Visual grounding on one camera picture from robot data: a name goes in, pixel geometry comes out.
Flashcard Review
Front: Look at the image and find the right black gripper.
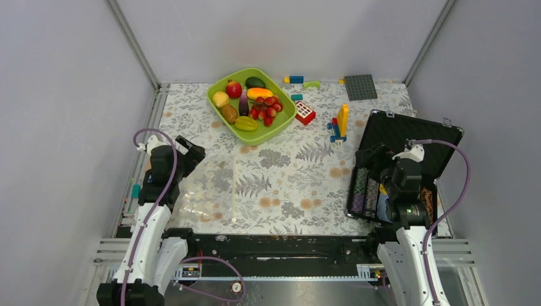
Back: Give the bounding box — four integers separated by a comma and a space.
354, 142, 399, 197

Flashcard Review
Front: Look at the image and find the clear zip top bag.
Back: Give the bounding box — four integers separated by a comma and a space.
174, 156, 235, 224

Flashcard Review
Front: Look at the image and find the yellow green starfruit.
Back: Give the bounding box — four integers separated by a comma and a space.
234, 116, 258, 131

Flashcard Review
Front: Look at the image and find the red strawberry bunch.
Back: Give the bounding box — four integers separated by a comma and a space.
248, 96, 284, 127

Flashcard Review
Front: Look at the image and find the green plastic tray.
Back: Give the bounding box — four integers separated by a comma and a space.
206, 67, 299, 147

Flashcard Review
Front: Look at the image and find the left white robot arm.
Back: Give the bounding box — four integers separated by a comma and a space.
96, 135, 205, 305

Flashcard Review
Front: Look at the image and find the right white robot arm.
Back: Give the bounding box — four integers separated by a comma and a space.
355, 144, 449, 305

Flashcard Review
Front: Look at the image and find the black open case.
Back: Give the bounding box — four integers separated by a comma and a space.
346, 110, 464, 228

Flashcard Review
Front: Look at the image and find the yellow blue brick tower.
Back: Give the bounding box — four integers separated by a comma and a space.
327, 104, 349, 143

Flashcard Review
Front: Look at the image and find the yellow lemon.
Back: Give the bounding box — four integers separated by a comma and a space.
211, 91, 230, 108

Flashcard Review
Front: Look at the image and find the purple eggplant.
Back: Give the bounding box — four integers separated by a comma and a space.
238, 90, 249, 116

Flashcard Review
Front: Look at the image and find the grey building baseplate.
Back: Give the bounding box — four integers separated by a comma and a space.
344, 75, 378, 101

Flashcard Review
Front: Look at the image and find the red pomegranate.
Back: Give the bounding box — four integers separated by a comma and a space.
225, 80, 242, 99

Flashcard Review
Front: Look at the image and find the red white window brick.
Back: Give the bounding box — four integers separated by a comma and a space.
295, 100, 316, 126

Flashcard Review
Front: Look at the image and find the yellow orange mango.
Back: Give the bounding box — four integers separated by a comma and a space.
246, 87, 274, 100

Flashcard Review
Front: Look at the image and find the dark green avocado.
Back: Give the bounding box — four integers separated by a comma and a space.
245, 76, 267, 89

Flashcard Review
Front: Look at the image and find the green arch brick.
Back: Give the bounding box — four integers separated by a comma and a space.
303, 81, 321, 90

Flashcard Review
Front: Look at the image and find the blue yellow brick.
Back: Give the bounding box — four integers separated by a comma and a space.
283, 75, 304, 84

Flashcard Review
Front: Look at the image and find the teal block at rail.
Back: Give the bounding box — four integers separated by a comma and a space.
130, 184, 141, 199

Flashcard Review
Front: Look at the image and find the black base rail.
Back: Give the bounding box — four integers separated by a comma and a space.
164, 228, 397, 278

